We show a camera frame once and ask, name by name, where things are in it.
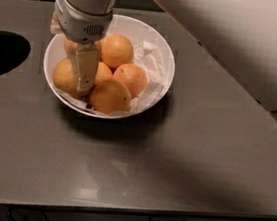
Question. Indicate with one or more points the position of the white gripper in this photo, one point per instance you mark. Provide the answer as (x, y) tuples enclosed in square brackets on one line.
[(77, 24)]

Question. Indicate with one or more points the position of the large orange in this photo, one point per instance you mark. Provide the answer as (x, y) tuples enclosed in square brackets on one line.
[(64, 79)]

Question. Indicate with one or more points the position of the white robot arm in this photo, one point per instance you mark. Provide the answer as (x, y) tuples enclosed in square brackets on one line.
[(241, 35)]

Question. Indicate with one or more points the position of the white ceramic bowl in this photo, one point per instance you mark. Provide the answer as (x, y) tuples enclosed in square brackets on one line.
[(133, 29)]

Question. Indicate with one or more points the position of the orange top left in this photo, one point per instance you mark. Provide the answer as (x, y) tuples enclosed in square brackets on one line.
[(70, 46)]

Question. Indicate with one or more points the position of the small orange centre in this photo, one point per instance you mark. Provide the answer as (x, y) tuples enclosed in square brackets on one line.
[(103, 72)]

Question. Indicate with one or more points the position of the orange top centre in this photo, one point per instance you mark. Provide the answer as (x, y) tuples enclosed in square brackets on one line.
[(116, 50)]

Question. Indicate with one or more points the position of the orange front centre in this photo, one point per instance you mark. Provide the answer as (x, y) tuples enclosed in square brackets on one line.
[(110, 96)]

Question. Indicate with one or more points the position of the dark sink opening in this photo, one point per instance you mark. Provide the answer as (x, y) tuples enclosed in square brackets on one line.
[(14, 49)]

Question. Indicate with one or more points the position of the orange right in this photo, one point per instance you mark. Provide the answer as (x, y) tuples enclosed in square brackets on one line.
[(133, 77)]

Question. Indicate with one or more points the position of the white paper napkin liner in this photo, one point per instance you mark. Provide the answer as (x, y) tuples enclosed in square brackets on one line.
[(158, 64)]

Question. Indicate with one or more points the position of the left drawer handle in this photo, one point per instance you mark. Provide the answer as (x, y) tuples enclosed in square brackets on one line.
[(12, 215)]

